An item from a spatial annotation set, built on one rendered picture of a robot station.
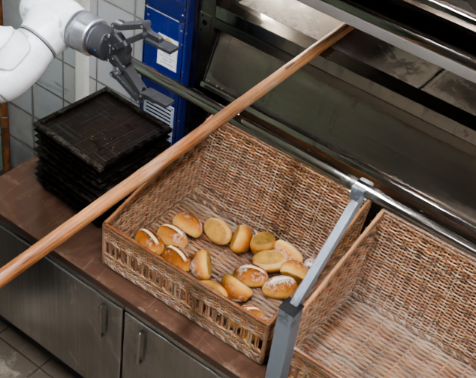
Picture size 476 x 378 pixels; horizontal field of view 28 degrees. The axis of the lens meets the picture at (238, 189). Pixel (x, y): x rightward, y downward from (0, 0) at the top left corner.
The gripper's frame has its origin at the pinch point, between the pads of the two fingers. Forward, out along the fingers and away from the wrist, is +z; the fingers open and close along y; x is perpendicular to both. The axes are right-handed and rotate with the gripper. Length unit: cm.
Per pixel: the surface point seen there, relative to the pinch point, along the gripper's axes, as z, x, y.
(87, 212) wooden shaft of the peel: 7.1, 32.0, 13.8
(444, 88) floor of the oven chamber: 38, -66, 16
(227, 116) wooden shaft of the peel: 7.2, -13.7, 14.0
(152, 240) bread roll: -15, -18, 70
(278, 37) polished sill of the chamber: -7, -55, 17
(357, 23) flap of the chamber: 21.9, -40.0, -6.2
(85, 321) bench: -24, -1, 97
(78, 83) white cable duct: -78, -55, 66
